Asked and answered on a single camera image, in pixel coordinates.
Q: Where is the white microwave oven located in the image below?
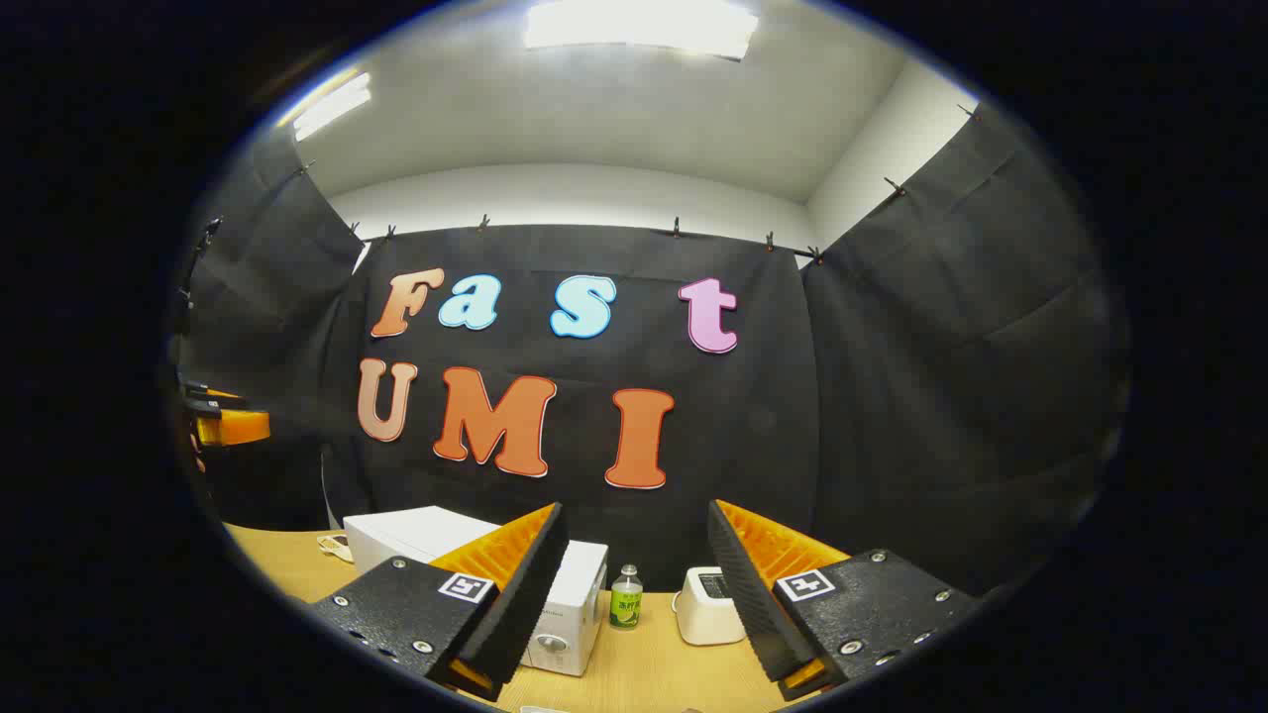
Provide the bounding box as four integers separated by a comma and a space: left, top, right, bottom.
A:
342, 506, 609, 678

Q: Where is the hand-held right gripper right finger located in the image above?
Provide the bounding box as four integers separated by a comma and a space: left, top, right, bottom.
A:
706, 498, 984, 702

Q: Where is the narrow ceiling light panel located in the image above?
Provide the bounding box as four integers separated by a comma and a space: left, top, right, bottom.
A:
291, 71, 373, 143

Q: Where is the large ceiling light panel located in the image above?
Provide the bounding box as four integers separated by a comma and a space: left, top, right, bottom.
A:
523, 0, 760, 60

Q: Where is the white toaster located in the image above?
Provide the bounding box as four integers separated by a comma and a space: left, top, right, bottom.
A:
672, 566, 749, 647

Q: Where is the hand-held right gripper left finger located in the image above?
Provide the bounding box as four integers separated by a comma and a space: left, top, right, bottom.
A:
309, 502, 572, 702

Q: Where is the green label drink bottle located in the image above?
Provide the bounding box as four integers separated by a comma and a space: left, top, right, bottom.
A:
609, 564, 643, 631

